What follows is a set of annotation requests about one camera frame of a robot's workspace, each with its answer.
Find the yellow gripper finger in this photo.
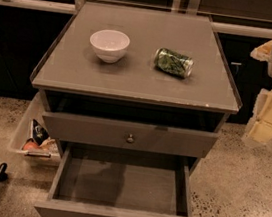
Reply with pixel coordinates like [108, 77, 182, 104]
[251, 40, 272, 62]

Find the grey drawer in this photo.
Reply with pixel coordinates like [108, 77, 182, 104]
[34, 143, 193, 217]
[42, 112, 218, 158]

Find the grey drawer cabinet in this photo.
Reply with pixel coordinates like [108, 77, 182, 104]
[19, 0, 255, 183]

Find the grey top drawer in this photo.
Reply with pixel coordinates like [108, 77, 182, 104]
[42, 112, 218, 158]

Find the green soda can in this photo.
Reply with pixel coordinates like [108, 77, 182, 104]
[154, 48, 194, 79]

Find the white ceramic bowl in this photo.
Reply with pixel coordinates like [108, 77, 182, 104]
[90, 29, 130, 64]

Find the dark snack bag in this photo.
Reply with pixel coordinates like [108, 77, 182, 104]
[30, 119, 49, 145]

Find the clear plastic bin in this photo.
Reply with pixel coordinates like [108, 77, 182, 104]
[8, 93, 60, 166]

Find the red apple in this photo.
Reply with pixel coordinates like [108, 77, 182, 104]
[22, 141, 39, 151]

